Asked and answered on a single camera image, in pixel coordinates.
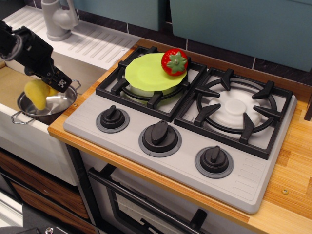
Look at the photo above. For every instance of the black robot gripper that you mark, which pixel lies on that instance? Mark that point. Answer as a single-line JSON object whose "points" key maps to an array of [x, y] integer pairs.
{"points": [[35, 55]]}

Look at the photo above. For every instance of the yellow stuffed duck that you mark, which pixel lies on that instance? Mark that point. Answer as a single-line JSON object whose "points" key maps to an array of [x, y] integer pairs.
{"points": [[37, 91]]}

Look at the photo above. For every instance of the red toy strawberry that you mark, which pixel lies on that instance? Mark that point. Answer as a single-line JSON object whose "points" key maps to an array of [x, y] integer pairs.
{"points": [[174, 62]]}

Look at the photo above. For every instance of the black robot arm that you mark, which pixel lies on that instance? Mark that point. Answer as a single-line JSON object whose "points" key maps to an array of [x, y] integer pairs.
{"points": [[7, 43]]}

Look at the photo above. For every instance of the stainless steel pot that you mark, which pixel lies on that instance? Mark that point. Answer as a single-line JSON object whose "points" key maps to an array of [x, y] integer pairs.
{"points": [[55, 106]]}

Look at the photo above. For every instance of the white toy sink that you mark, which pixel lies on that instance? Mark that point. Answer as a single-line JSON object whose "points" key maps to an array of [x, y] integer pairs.
{"points": [[84, 57]]}

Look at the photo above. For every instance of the light green plastic plate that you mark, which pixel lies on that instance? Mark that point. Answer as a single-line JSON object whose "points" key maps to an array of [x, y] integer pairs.
{"points": [[147, 74]]}

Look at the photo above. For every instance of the grey toy faucet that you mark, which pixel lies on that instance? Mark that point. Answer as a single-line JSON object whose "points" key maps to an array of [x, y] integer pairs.
{"points": [[59, 22]]}

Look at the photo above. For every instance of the black left stove knob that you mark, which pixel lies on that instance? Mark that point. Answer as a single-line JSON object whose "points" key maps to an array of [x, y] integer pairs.
{"points": [[112, 120]]}

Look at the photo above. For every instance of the black stove knob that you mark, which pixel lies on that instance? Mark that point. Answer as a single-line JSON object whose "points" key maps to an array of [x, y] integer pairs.
{"points": [[160, 140], [112, 120], [214, 162]]}

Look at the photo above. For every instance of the black left burner grate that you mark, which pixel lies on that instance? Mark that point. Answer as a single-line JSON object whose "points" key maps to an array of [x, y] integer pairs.
{"points": [[161, 104]]}

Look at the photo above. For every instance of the black burner grate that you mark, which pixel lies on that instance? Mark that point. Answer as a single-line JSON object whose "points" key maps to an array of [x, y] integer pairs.
{"points": [[161, 104], [258, 141]]}

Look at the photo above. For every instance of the wooden drawer fronts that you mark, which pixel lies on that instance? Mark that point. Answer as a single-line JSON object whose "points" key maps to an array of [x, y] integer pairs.
{"points": [[46, 193]]}

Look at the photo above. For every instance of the black middle stove knob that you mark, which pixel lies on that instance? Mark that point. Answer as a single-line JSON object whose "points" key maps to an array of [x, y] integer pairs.
{"points": [[160, 140]]}

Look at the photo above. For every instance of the black right stove knob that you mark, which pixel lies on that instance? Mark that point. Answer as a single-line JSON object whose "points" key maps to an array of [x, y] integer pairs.
{"points": [[214, 162]]}

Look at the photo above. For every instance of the white right burner disc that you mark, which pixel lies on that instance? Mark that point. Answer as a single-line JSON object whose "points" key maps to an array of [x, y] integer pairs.
{"points": [[233, 104]]}

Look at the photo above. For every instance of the black right burner grate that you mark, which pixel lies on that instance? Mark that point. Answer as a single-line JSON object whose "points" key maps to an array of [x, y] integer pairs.
{"points": [[258, 141]]}

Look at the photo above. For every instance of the grey toy stove top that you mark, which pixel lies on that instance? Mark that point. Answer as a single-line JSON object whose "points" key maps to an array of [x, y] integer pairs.
{"points": [[243, 188]]}

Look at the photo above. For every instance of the black oven door handle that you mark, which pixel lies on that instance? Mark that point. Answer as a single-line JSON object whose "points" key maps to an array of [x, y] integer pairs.
{"points": [[192, 228]]}

